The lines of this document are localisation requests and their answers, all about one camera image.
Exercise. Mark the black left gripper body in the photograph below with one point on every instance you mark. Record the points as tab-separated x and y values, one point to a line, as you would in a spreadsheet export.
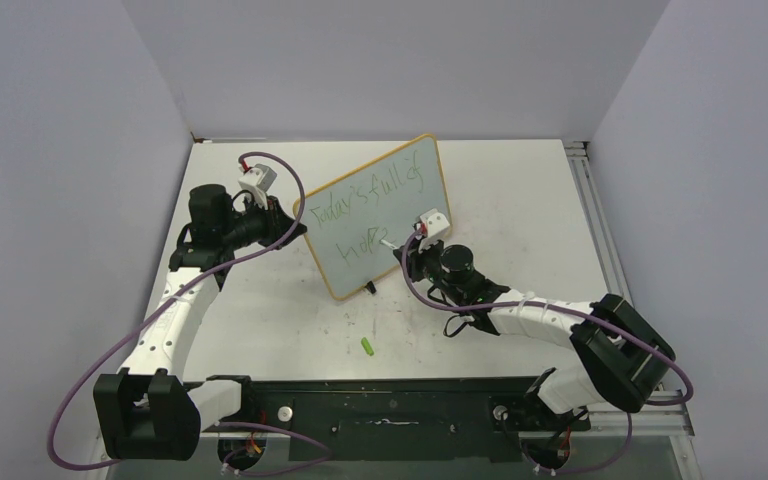
256	224

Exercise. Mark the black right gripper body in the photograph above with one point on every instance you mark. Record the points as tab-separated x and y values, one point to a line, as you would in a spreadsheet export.
425	264

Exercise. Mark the white marker pen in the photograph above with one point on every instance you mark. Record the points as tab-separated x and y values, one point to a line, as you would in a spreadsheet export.
389	244

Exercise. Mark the yellow framed whiteboard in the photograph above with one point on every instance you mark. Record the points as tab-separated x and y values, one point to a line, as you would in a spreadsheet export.
348	218

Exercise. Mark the green marker cap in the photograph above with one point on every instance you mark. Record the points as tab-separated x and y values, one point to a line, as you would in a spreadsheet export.
366	346

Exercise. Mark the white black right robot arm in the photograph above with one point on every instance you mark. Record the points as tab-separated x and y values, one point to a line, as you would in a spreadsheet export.
621	358

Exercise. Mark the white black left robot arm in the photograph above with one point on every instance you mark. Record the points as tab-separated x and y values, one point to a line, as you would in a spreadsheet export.
145	410

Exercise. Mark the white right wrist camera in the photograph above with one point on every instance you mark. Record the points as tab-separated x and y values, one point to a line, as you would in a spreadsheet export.
433	226

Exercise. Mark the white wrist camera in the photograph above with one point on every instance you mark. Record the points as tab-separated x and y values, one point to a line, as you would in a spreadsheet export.
255	181
433	226

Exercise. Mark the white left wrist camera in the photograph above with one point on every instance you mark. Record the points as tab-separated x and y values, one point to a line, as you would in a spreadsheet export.
255	181

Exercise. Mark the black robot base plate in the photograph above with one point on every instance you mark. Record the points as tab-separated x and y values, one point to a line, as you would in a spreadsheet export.
496	419

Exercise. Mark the aluminium frame rail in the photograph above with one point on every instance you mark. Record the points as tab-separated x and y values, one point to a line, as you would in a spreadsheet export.
607	253

